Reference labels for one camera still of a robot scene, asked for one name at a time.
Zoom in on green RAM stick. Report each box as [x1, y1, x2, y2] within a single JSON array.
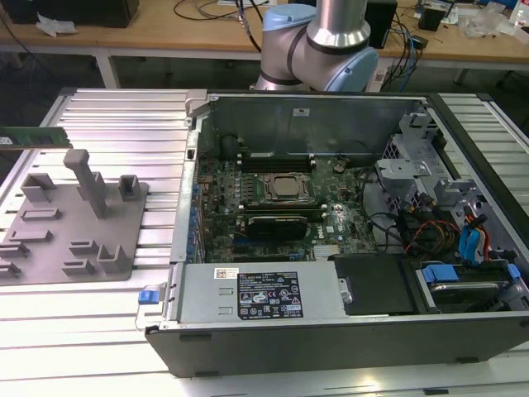
[[0, 127, 72, 149]]

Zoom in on black RAM slot bank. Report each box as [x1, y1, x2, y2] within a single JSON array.
[[241, 151, 317, 174]]

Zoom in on CPU socket with metal cover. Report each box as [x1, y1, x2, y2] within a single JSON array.
[[262, 172, 309, 203]]

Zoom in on silver CPU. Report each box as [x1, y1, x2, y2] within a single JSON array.
[[274, 178, 301, 196]]

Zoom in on black graphics card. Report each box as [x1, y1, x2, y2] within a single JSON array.
[[246, 213, 310, 242]]

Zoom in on small silver heatsink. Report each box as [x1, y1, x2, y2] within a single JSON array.
[[312, 243, 344, 258]]

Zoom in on green motherboard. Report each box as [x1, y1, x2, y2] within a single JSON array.
[[193, 155, 381, 264]]

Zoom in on silver power supply unit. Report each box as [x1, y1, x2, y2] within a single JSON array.
[[175, 262, 347, 326]]

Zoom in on gray case hinge latch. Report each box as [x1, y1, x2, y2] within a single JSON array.
[[184, 89, 210, 117]]

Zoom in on black plastic cover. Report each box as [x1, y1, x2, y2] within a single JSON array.
[[330, 252, 418, 318]]

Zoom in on black open PC case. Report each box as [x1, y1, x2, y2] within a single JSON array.
[[144, 88, 529, 378]]

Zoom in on metal drive cage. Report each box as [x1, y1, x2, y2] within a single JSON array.
[[374, 110, 491, 216]]

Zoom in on hard disk in blue carrier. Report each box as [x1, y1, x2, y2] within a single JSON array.
[[415, 260, 522, 315]]

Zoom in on gray parts rack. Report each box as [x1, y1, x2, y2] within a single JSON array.
[[0, 148, 150, 285]]

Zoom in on wooden desk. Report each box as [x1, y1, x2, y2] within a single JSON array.
[[0, 0, 529, 63]]

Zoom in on tall black box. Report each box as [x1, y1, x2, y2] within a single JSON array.
[[366, 0, 399, 50]]

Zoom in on small black box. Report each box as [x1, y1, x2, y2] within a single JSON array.
[[417, 7, 446, 31]]

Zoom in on large black box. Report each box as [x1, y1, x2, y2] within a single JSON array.
[[7, 0, 140, 29]]

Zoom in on crumpled white paper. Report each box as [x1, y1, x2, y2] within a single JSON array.
[[35, 11, 79, 39]]

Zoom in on clear plastic bags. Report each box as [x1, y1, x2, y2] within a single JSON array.
[[460, 6, 516, 41]]

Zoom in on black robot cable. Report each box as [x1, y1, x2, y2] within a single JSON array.
[[234, 0, 265, 54]]

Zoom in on red yellow wire bundle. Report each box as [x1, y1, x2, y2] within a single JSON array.
[[403, 218, 462, 256]]

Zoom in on blue flat data cable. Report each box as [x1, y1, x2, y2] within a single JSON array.
[[457, 222, 491, 268]]

